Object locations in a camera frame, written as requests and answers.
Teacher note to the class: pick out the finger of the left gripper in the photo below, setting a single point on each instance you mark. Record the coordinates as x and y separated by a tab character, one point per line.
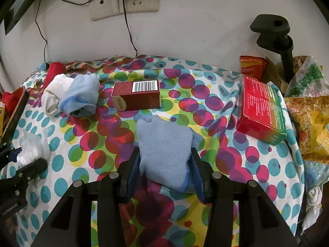
9	154
27	173

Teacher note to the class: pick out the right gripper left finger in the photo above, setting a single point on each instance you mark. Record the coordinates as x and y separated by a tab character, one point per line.
69	223

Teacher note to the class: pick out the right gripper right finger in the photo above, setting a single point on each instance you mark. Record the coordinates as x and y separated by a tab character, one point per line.
260	222

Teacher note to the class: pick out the clear plastic bag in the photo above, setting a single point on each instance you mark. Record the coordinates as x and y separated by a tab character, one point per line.
33	147

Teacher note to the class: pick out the red sock with gold print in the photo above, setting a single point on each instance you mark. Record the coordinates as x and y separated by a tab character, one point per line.
10	100

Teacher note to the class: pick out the light blue sock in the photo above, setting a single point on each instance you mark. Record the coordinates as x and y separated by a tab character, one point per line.
165	150
81	99

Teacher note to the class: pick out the yellow medicine box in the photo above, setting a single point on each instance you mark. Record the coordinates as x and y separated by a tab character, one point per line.
2	117

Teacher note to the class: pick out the small white sock bundle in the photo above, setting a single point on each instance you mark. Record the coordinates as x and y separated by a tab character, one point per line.
313	207

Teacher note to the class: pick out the red round tray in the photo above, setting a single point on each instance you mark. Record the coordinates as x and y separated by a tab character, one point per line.
9	130

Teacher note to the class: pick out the blue plastic bag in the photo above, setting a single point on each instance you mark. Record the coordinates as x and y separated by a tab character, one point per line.
316	174

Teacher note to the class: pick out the red green flat box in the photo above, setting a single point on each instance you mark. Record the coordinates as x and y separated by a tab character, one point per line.
260	113

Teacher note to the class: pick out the yellow snack bag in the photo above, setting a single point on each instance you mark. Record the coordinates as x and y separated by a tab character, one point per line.
310	114

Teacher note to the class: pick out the dark red barcode box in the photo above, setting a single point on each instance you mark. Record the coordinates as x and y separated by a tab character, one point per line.
138	95

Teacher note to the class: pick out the polka dot table cloth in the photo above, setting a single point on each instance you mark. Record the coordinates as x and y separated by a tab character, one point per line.
201	97

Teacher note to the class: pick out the green clear snack bag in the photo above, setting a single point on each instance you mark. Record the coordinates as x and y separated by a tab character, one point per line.
308	74

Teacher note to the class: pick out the red snack packet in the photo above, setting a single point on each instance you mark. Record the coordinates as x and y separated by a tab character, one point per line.
253	67

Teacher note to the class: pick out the black clamp stand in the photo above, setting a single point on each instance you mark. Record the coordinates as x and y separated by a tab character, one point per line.
273	33

